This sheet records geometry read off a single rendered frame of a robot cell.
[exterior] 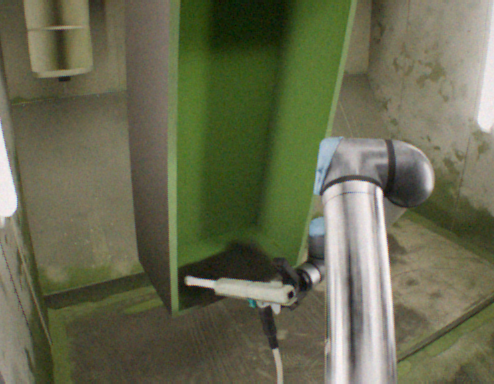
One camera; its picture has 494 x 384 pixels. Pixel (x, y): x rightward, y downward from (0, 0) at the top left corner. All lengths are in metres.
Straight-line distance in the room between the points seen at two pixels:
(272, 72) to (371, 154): 0.90
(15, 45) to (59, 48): 0.43
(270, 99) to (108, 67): 1.21
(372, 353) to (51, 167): 2.06
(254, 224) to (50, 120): 1.34
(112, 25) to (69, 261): 1.39
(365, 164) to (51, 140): 1.97
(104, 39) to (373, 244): 2.12
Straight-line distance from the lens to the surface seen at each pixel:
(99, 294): 2.31
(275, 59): 1.57
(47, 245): 2.29
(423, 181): 0.81
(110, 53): 2.51
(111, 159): 2.38
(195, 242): 1.78
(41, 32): 2.14
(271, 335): 1.20
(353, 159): 0.74
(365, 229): 0.66
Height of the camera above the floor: 1.42
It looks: 23 degrees down
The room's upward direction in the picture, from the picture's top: 1 degrees counter-clockwise
